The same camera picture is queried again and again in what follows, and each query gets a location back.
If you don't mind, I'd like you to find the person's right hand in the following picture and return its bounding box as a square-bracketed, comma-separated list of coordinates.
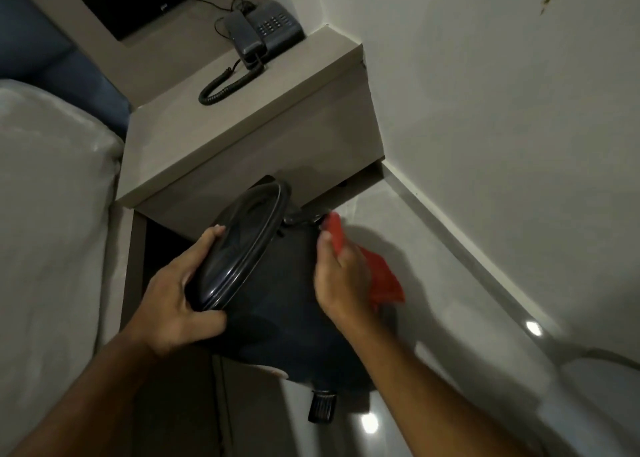
[313, 231, 374, 330]

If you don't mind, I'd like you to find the person's left hand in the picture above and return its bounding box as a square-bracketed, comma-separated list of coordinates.
[123, 224, 230, 358]

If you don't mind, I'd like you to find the black pedal trash bin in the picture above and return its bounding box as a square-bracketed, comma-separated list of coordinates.
[184, 177, 396, 425]

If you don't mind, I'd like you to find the red cleaning cloth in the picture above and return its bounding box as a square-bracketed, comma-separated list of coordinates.
[320, 212, 406, 306]

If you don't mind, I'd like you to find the person's right forearm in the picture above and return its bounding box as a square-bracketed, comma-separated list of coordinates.
[335, 306, 551, 457]

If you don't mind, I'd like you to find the person's left forearm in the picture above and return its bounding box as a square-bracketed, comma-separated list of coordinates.
[7, 323, 166, 457]

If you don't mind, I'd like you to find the grey bedside table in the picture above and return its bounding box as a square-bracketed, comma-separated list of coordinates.
[115, 24, 387, 332]

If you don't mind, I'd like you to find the white bed mattress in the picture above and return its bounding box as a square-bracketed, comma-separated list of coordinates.
[0, 78, 126, 457]

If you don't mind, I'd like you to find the dark desk telephone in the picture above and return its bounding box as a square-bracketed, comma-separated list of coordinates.
[223, 0, 306, 70]

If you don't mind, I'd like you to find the blue padded headboard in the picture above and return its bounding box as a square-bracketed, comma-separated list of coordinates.
[0, 0, 132, 140]

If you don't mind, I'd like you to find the black coiled telephone cord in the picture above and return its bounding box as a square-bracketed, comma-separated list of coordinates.
[198, 54, 266, 106]

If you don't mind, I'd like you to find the thin black telephone cable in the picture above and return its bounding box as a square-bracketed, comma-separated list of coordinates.
[189, 0, 257, 40]

